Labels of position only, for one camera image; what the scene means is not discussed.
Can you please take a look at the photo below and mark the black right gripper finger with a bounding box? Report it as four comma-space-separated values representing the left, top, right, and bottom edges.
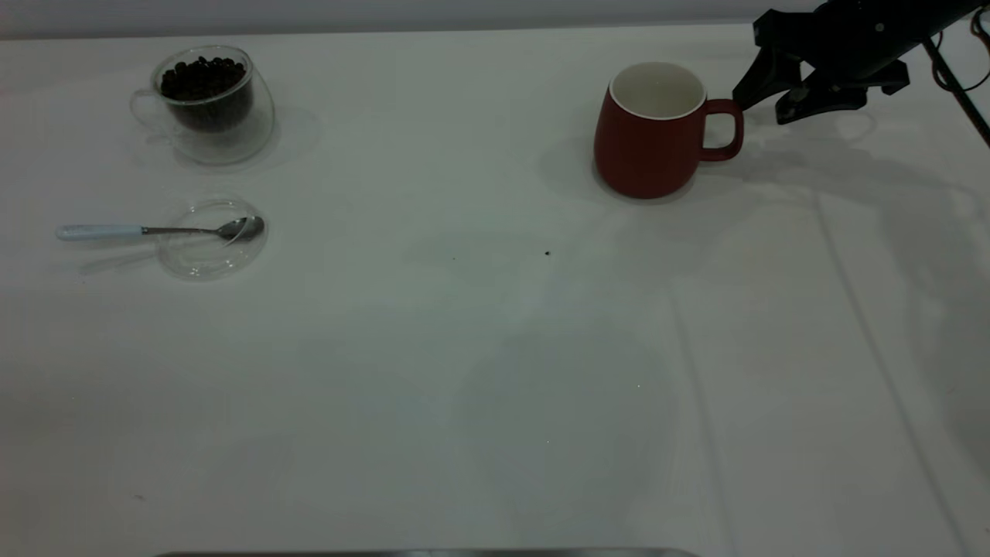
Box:
732, 47, 806, 111
776, 80, 868, 125

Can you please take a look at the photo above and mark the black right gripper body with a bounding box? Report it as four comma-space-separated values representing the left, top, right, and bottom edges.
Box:
753, 0, 990, 96

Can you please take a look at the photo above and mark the red ceramic mug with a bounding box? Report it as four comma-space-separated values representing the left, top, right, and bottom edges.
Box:
593, 62, 746, 200

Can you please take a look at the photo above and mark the spoon with pale handle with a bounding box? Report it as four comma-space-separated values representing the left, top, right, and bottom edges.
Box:
56, 216, 266, 243

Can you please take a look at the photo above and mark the clear glass cup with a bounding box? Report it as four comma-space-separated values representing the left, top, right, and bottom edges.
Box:
130, 45, 277, 167

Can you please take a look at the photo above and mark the dark coffee beans pile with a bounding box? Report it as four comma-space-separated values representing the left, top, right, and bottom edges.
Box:
160, 56, 255, 133

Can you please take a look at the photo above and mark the dark red cable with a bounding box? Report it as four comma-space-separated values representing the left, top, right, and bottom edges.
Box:
930, 12, 990, 95

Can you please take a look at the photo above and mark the black cable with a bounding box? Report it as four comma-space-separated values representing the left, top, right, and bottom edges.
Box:
920, 37, 990, 149

